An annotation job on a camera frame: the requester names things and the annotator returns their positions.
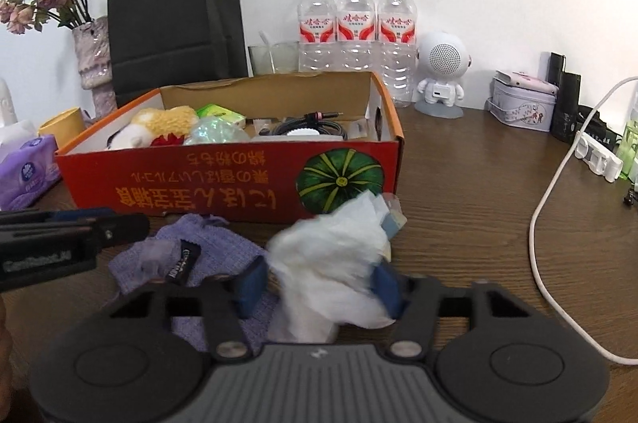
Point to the pink flat case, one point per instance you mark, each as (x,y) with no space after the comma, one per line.
(526,81)

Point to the green plastic bottle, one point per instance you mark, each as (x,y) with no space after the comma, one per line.
(629,149)

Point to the clear glass cup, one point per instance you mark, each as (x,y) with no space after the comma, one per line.
(286,59)

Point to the iridescent plastic bag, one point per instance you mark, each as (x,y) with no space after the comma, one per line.
(217,131)

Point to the white robot speaker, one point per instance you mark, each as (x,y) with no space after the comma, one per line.
(443,59)

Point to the black sachet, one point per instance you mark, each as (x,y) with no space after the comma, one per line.
(595,126)
(567,104)
(556,66)

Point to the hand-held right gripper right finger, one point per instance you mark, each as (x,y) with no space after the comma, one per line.
(386,292)

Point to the purple cloth pouch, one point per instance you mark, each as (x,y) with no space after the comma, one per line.
(224,248)

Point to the yellow white plush toy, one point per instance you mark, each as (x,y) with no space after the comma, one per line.
(159,121)

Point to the green tissue packet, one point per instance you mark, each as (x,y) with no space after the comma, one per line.
(222,114)

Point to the small red item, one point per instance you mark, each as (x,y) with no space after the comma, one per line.
(167,140)

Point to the white round lid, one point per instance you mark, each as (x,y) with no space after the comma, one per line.
(303,133)

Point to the small clear plastic wrapper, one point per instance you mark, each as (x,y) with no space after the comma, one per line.
(394,217)

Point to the yellow paper cup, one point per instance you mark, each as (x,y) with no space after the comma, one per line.
(62,121)

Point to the clear plastic water bottle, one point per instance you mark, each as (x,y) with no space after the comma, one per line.
(397,34)
(316,29)
(356,29)

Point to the purple tissue pack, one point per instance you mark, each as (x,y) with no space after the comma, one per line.
(25,174)

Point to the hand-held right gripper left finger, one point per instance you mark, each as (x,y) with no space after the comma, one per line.
(251,284)

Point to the white printed tin box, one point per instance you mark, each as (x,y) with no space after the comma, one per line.
(521,111)

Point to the glass straw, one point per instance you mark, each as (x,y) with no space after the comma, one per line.
(266,49)

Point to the small black clip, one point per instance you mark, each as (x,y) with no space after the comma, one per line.
(632,197)

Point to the orange cardboard box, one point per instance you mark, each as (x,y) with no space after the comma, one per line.
(224,184)

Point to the white power strip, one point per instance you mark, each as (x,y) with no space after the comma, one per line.
(598,156)

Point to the black paper bag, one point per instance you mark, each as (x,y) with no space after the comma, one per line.
(174,24)

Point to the white plastic object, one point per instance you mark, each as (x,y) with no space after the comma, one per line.
(6,104)

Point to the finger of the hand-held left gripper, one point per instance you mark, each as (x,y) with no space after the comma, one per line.
(75,214)
(124,227)

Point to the white tissue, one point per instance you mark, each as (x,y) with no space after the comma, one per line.
(324,263)

